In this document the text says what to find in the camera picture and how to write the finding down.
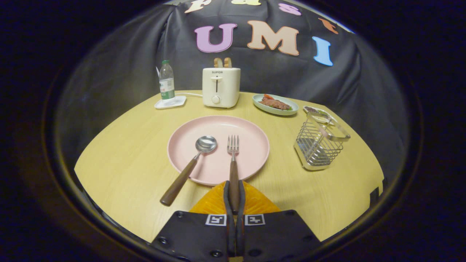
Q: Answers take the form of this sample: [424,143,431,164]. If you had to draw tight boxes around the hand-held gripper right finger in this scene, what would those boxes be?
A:
[236,180,321,262]

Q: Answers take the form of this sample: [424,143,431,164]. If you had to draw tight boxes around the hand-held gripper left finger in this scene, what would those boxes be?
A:
[151,181,237,262]

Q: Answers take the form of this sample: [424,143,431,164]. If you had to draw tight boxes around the fork with wooden handle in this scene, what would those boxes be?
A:
[226,135,241,214]

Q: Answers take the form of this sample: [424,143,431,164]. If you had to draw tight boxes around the spoon with wooden handle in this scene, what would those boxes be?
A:
[160,136,218,207]

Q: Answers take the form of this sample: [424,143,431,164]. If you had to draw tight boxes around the pink round plate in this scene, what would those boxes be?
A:
[167,115,270,186]

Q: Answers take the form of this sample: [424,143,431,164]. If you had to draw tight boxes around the pale green plate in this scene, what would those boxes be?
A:
[252,94,299,116]

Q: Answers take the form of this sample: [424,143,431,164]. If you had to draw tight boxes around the brown meat slices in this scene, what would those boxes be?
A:
[258,98,291,110]

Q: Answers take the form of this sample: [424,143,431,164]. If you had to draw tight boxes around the cream white toaster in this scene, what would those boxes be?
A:
[202,67,241,109]

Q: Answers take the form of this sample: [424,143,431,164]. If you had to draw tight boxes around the white square coaster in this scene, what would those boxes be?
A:
[154,95,187,110]

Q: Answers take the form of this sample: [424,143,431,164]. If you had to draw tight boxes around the white divided grain dish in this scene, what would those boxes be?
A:
[303,106,337,126]

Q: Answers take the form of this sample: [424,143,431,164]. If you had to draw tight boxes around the black backdrop cloth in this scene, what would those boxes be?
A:
[58,0,410,182]

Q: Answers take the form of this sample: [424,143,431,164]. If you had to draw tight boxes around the clear plastic water bottle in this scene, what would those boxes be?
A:
[159,60,175,100]

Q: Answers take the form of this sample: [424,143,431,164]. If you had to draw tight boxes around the metal wire cutlery basket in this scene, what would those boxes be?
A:
[293,111,351,171]

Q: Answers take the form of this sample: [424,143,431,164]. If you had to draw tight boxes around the black table bracket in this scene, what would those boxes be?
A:
[370,178,386,209]

